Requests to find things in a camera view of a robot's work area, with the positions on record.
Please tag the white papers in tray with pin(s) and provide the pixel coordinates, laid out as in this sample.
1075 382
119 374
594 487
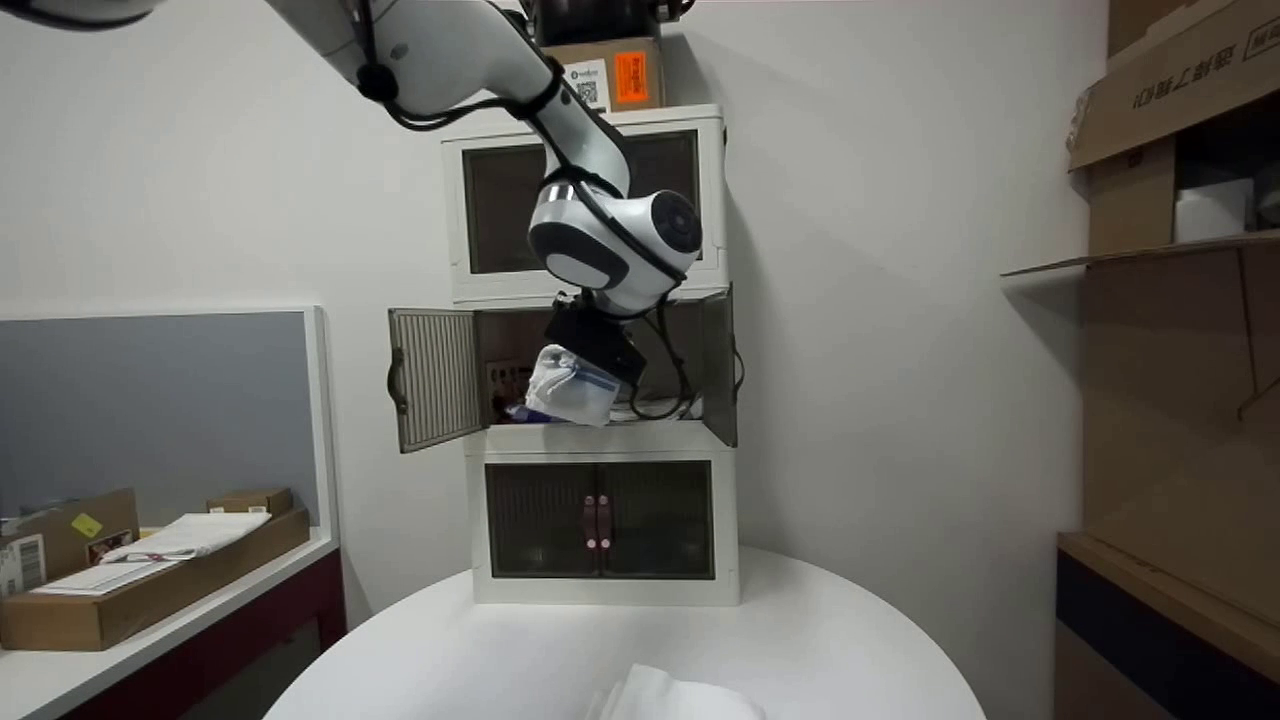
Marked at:
191 538

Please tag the black pot on box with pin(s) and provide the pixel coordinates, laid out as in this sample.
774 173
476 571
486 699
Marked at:
582 23

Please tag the open right cabinet door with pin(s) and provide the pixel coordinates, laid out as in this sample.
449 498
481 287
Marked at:
720 369

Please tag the white stacked cabinet unit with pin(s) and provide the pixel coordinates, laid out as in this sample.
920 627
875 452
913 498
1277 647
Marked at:
646 506

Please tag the flat cardboard tray box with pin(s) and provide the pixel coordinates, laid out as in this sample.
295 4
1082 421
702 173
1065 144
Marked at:
153 578

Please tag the white and blue striped towel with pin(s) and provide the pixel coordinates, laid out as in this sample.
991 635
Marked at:
570 391

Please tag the open left cabinet door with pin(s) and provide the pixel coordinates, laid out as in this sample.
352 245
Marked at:
432 376

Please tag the open cabinet door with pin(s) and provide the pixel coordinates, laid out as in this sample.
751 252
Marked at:
720 369
432 376

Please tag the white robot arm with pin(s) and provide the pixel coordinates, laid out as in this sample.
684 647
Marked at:
614 245

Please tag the cardboard box with orange label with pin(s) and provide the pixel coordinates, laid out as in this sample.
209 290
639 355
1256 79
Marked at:
614 74

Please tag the small cardboard box yellow sticker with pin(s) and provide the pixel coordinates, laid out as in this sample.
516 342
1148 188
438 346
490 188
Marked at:
65 538

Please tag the large cardboard box stack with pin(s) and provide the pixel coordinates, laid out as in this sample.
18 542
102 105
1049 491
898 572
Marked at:
1169 586

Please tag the grey partition panel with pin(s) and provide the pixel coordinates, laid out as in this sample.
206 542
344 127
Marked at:
179 406

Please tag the cardboard box on top shelf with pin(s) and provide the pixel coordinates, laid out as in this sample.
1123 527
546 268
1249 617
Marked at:
1214 66

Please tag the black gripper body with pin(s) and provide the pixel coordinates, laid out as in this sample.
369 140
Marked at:
594 336

